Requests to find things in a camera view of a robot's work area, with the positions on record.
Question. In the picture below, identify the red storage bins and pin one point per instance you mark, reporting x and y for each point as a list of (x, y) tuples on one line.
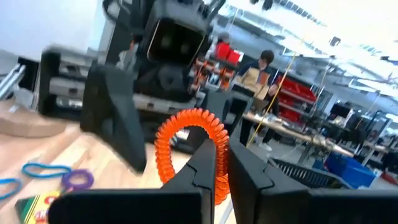
[(222, 51)]

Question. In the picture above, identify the person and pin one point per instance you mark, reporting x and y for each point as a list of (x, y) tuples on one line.
[(256, 77)]

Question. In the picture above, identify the yellow green Crayola crayon box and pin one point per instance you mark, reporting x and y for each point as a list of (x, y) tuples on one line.
[(40, 211)]

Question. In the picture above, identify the blue rubber band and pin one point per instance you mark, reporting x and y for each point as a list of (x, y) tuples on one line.
[(46, 176), (20, 186)]

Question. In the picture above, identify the long wooden desk grey legs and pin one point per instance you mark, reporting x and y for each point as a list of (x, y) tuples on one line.
[(295, 132)]

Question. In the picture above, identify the red shelf rack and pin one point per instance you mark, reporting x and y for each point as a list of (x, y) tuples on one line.
[(295, 90)]

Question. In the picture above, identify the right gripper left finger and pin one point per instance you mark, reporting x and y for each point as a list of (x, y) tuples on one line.
[(140, 208)]

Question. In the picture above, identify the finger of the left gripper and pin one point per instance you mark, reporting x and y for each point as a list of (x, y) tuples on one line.
[(109, 109), (230, 105)]

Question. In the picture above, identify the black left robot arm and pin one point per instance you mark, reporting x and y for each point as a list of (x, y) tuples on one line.
[(119, 37)]

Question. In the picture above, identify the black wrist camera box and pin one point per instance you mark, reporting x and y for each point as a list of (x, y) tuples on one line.
[(174, 40)]

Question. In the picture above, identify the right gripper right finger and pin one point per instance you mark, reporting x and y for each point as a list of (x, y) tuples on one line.
[(280, 205)]

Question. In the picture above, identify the blue plastic storage bin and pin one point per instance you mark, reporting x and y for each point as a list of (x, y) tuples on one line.
[(348, 169)]

